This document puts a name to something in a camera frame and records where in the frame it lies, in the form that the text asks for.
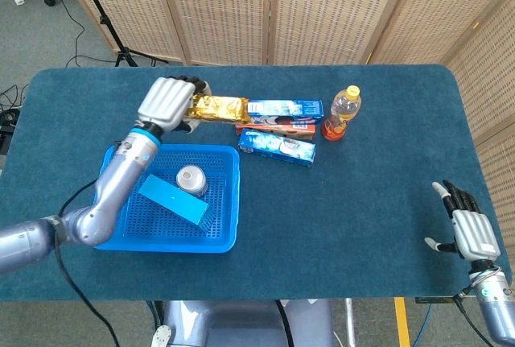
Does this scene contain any gold snack packet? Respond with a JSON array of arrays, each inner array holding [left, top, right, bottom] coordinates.
[[185, 94, 252, 125]]

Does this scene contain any black floor equipment with cables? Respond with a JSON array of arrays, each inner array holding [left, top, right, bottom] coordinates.
[[0, 84, 30, 155]]

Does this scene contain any blue box with large cookie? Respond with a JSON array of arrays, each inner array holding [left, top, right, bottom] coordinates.
[[234, 99, 325, 130]]

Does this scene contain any orange brown biscuit box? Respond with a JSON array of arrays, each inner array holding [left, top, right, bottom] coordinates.
[[235, 122, 317, 141]]

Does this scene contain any black floor cable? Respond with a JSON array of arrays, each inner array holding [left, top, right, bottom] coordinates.
[[54, 0, 118, 68]]

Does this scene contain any metal table leg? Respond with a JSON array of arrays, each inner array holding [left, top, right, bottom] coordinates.
[[344, 298, 357, 347]]

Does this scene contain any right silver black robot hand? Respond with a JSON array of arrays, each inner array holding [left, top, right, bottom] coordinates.
[[424, 180, 502, 262]]

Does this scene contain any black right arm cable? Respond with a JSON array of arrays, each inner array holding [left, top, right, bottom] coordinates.
[[452, 270, 504, 347]]

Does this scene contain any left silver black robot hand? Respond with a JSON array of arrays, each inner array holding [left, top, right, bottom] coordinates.
[[136, 76, 212, 135]]

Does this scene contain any blue chocolate cereal box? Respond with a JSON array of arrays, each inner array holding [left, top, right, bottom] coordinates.
[[138, 174, 210, 230]]

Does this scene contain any orange drink bottle yellow cap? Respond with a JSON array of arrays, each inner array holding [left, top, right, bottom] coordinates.
[[321, 85, 362, 142]]

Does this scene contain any white torso bracket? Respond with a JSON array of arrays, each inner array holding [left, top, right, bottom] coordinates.
[[150, 324, 172, 347]]

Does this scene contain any wicker folding screen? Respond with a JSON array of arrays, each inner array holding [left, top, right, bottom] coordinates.
[[56, 0, 515, 213]]

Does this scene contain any black torso cable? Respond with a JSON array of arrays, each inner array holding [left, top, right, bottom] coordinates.
[[274, 300, 293, 347]]

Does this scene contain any blue floor cable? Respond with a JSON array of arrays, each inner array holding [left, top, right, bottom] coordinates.
[[410, 304, 435, 347]]

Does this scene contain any teal table mat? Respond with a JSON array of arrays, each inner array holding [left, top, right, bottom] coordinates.
[[0, 64, 512, 303]]

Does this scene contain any blue perforated plastic basket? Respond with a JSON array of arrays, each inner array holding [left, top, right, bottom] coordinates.
[[93, 143, 241, 254]]

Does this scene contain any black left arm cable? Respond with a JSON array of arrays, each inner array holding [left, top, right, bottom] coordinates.
[[54, 180, 122, 347]]

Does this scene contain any black tripod stand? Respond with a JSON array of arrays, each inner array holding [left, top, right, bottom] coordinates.
[[70, 0, 171, 68]]

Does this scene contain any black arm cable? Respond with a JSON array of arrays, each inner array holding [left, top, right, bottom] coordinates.
[[54, 180, 122, 347], [452, 270, 504, 347]]

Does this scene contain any silver robot torso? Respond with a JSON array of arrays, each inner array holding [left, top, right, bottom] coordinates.
[[163, 299, 337, 347]]

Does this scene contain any blue box with barcode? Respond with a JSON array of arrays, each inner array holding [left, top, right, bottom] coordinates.
[[237, 129, 316, 168]]

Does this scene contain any transparent jar with white lid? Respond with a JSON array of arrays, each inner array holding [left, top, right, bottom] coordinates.
[[175, 164, 209, 198]]

